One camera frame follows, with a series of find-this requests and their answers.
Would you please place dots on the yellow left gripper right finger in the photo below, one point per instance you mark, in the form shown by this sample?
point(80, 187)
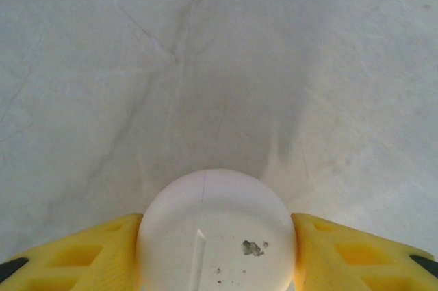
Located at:
point(386, 277)

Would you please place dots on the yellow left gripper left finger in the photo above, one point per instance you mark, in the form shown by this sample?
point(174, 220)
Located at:
point(51, 277)

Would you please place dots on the white earbud charging case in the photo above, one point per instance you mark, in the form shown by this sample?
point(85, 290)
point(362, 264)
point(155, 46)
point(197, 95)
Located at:
point(215, 219)

